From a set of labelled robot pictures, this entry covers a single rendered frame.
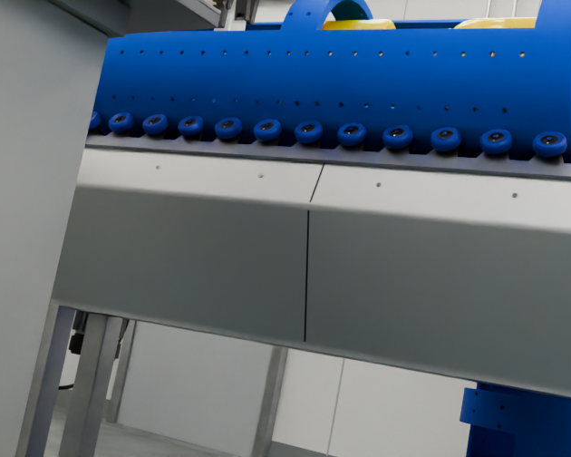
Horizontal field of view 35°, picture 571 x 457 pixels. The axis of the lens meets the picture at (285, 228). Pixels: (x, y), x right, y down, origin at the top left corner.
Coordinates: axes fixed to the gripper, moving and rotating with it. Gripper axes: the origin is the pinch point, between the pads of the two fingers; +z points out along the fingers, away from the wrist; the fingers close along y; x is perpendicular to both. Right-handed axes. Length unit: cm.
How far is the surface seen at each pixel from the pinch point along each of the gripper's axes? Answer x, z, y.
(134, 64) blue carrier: 12.2, 8.9, -8.4
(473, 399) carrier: -42, 54, 40
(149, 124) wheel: 8.0, 18.9, -6.3
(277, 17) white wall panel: 214, -164, 355
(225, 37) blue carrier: -5.6, 4.1, -8.8
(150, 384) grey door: 254, 84, 355
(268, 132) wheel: -15.9, 19.2, -6.3
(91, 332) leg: 24, 56, 10
